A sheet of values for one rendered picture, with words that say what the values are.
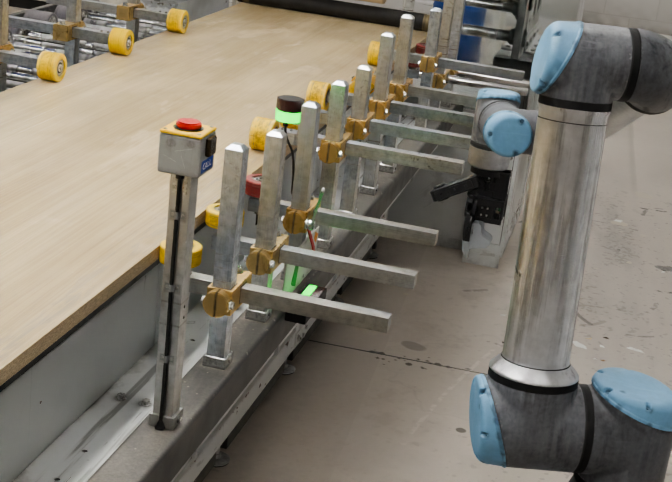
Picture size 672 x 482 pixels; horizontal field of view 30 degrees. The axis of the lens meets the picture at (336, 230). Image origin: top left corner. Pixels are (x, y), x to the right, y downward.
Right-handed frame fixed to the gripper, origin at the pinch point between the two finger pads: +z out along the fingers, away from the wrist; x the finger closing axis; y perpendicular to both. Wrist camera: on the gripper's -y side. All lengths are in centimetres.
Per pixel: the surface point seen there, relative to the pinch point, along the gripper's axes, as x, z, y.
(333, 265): -26.6, -0.9, -23.0
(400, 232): -1.6, -2.1, -14.4
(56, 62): 52, -13, -125
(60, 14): 185, 0, -190
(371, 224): -1.6, -2.7, -21.1
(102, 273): -70, -7, -55
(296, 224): -8.6, -1.8, -36.4
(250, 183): -3.8, -7.5, -49.2
